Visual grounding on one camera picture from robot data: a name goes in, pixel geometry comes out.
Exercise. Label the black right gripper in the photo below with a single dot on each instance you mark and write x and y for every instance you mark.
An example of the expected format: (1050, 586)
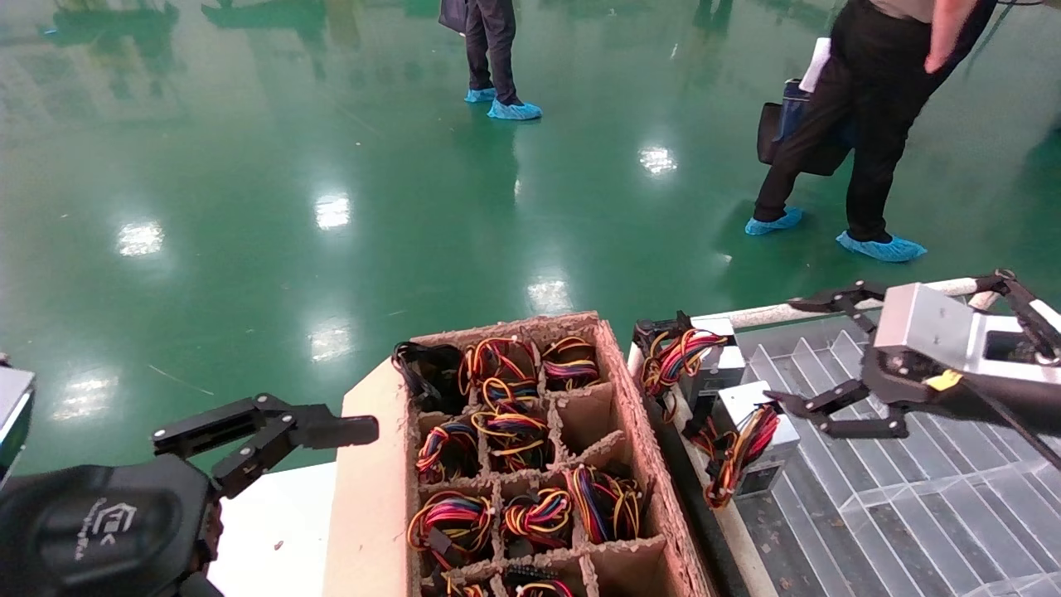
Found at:
(899, 373)

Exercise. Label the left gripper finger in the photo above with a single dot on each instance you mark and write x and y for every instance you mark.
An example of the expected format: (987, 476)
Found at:
(340, 431)

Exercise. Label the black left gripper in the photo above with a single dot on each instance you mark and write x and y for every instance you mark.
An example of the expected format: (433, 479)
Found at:
(99, 531)

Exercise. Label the brown cardboard divider box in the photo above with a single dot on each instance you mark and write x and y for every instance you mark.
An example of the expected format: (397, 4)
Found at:
(369, 497)

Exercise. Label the clear plastic compartment tray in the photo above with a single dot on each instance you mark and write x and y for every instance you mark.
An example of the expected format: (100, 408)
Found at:
(912, 514)

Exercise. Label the navy blue bag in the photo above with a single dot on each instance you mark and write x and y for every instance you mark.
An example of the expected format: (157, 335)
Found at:
(796, 145)

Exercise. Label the person carrying navy bag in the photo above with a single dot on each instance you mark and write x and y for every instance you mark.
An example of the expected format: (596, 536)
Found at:
(879, 99)

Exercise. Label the person in dark trousers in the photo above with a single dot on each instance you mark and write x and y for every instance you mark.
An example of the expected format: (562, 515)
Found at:
(496, 41)

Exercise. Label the small black bag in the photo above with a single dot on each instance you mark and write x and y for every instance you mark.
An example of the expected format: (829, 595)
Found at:
(454, 15)

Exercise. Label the white frame pipe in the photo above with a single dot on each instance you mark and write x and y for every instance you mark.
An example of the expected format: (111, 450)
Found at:
(746, 555)
(1048, 315)
(763, 315)

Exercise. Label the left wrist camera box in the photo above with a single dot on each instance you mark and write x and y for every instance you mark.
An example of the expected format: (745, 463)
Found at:
(15, 414)

